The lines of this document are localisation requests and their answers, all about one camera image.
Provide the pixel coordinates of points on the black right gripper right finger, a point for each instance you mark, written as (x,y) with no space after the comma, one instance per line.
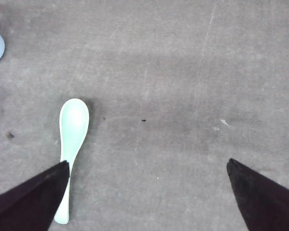
(263,203)

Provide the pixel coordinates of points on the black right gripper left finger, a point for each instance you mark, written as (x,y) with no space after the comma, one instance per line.
(31,205)

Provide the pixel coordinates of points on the mint green plastic spoon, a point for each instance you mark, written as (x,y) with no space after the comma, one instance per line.
(73,125)

